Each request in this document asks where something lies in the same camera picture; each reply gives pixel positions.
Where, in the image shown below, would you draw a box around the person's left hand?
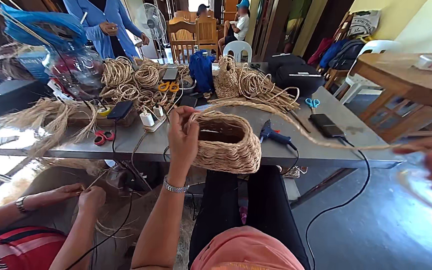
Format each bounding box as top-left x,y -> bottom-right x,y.
168,106 -> 200,182

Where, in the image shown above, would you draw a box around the oval woven straw basket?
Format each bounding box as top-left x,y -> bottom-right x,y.
188,111 -> 262,175

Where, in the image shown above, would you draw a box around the long braided straw rope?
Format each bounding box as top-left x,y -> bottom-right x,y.
201,100 -> 427,151

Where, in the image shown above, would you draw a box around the person's left forearm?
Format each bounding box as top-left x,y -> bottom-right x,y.
131,175 -> 190,270

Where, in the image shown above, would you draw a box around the black thin phone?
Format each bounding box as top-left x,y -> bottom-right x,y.
179,96 -> 199,108

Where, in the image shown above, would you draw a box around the white power strip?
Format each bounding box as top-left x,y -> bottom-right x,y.
143,114 -> 167,133

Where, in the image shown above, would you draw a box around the grey work table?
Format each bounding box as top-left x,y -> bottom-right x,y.
0,62 -> 407,169

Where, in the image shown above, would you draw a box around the grey smartphone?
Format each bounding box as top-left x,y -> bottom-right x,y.
162,67 -> 179,83

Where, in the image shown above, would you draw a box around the blue cloth bag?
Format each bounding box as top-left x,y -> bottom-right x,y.
188,49 -> 216,94

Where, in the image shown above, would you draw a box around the tall woven straw basket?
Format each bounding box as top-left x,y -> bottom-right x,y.
213,55 -> 241,99

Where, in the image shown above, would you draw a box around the dark blue smartphone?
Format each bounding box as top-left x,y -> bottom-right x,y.
106,100 -> 134,120

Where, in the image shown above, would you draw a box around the wooden slatted chair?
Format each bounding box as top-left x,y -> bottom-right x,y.
195,17 -> 219,61
167,20 -> 199,64

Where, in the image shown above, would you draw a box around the dark blue glue gun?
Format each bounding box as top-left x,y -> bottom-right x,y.
259,119 -> 292,145

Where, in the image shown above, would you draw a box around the wooden oval table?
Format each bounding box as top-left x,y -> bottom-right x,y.
351,53 -> 432,143

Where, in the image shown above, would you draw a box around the white plastic chair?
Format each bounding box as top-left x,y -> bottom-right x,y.
222,40 -> 253,63

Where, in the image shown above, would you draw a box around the bundle of brown sticks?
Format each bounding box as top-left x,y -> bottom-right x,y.
207,84 -> 299,114

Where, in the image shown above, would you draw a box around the white standing fan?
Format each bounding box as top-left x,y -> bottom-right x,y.
135,3 -> 167,59

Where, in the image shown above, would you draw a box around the white plastic armchair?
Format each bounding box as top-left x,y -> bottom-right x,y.
333,40 -> 402,105

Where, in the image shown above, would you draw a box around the black rectangular power bank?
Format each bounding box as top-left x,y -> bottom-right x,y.
309,113 -> 346,140

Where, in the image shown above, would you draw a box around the dark flat blade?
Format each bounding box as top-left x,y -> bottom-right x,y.
288,109 -> 311,134

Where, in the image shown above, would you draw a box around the large transparent plastic jug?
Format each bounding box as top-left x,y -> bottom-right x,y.
43,37 -> 105,101

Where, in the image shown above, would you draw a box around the pile of loose raw fibres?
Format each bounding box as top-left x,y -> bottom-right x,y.
0,97 -> 99,158

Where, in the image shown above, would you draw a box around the black backpack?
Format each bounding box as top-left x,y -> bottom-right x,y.
328,40 -> 366,71

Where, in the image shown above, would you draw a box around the white printed tote bag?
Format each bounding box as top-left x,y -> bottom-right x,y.
347,10 -> 382,37

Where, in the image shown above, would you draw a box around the wooden bench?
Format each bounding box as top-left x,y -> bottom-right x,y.
321,12 -> 355,90

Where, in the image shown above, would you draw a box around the dark red bag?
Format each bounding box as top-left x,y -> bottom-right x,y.
307,37 -> 334,66

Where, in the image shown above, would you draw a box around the blue printed sack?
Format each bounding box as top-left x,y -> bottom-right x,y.
16,50 -> 51,85

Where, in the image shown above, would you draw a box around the blue plastic bag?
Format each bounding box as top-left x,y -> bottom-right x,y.
0,4 -> 88,51

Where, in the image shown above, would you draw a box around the thin white cable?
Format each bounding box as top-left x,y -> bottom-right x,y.
166,67 -> 184,116

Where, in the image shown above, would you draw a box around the yellow handled scissors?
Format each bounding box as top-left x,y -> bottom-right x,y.
157,81 -> 180,93

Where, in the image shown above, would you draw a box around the brown power strip cord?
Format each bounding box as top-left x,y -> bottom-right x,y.
131,131 -> 153,196

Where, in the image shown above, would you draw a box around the long black cable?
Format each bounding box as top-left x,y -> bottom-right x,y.
306,136 -> 371,270

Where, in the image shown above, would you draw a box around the pile of rope coils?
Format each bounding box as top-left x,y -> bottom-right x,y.
100,56 -> 196,113

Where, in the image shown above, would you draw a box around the black phone cable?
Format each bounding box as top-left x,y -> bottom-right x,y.
112,119 -> 142,177

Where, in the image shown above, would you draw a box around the loose coil of straw rope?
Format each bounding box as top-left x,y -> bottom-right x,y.
238,67 -> 300,107

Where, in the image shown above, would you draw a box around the red handled scissors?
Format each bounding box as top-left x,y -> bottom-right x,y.
94,130 -> 116,146

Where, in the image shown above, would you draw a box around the black glue gun cable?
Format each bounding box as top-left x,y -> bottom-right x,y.
281,142 -> 299,176

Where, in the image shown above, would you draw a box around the thin black cord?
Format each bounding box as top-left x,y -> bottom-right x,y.
65,189 -> 134,270

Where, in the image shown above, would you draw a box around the light blue handled scissors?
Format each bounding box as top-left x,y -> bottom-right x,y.
304,98 -> 321,115

